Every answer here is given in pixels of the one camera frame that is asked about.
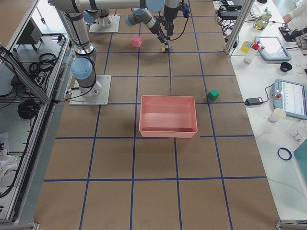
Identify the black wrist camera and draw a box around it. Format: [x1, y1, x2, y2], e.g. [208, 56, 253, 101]
[179, 0, 190, 19]

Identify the teach pendant lower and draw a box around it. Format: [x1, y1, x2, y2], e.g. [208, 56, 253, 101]
[272, 79, 307, 120]

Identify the teach pendant upper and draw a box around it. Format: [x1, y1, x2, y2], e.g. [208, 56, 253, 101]
[254, 36, 292, 61]

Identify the green cube near bin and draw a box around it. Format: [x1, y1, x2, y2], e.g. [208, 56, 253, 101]
[207, 88, 220, 101]

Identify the aluminium frame post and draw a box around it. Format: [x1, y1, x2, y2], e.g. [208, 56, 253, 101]
[224, 0, 254, 54]

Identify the black power adapter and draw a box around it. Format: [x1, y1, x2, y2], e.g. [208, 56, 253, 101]
[244, 97, 263, 106]

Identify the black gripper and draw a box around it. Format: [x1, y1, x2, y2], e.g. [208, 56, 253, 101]
[150, 20, 174, 46]
[164, 0, 180, 20]

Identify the pink plastic bin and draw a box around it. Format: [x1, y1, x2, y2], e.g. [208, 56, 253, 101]
[139, 95, 198, 138]

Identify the blue tape ring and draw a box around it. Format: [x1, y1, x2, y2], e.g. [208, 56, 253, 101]
[277, 148, 293, 161]

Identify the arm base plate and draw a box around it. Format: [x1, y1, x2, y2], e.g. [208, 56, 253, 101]
[69, 75, 112, 106]
[89, 14, 120, 34]

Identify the yellow tape roll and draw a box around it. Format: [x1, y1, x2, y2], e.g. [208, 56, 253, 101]
[240, 41, 253, 54]

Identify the pink cube centre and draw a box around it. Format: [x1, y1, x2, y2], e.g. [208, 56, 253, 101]
[131, 35, 142, 48]

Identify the teach pendant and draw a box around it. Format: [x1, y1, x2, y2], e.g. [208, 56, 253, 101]
[254, 36, 292, 61]
[272, 79, 307, 120]

